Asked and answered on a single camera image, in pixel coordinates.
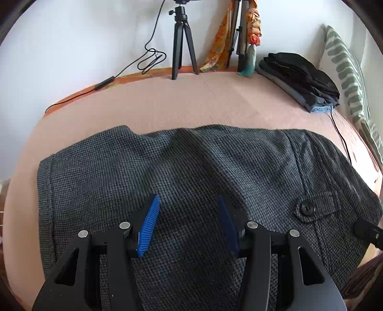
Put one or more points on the black folded garment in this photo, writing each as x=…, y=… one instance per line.
x=302, y=70

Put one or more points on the pink bed blanket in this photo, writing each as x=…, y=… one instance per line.
x=167, y=101

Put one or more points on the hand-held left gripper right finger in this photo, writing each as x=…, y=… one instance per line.
x=229, y=230

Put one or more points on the brown striped cloth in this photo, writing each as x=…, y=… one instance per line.
x=363, y=278

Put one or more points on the green white patterned pillow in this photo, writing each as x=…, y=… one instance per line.
x=347, y=74

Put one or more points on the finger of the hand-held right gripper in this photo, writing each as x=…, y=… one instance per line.
x=369, y=231

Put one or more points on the grey metal tripod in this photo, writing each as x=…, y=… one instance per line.
x=239, y=33

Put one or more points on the grey folded garment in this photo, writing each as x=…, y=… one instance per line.
x=287, y=86

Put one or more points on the braided colourful cloth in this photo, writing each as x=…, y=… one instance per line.
x=254, y=24

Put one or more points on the grey tweed pants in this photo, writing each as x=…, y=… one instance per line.
x=209, y=167

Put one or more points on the orange patterned scarf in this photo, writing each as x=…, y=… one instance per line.
x=220, y=42

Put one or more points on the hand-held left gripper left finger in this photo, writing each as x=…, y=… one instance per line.
x=147, y=228

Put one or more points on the blue folded garment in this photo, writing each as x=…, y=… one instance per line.
x=321, y=109

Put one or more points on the black camera tripod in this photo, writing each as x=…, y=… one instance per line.
x=181, y=39

